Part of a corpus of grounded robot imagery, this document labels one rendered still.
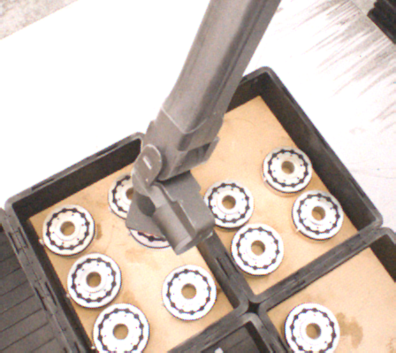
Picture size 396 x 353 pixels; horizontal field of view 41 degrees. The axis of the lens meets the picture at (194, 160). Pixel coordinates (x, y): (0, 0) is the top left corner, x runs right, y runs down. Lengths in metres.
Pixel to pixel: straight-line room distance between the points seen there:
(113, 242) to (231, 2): 0.68
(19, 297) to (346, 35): 1.03
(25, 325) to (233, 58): 0.73
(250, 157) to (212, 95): 0.60
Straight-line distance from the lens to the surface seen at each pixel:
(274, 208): 1.12
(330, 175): 1.12
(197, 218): 0.66
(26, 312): 1.10
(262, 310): 0.97
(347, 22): 1.55
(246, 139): 1.17
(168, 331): 1.06
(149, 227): 0.78
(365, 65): 1.48
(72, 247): 1.08
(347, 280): 1.12
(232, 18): 0.52
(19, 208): 1.08
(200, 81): 0.56
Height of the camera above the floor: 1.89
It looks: 68 degrees down
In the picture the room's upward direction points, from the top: 4 degrees clockwise
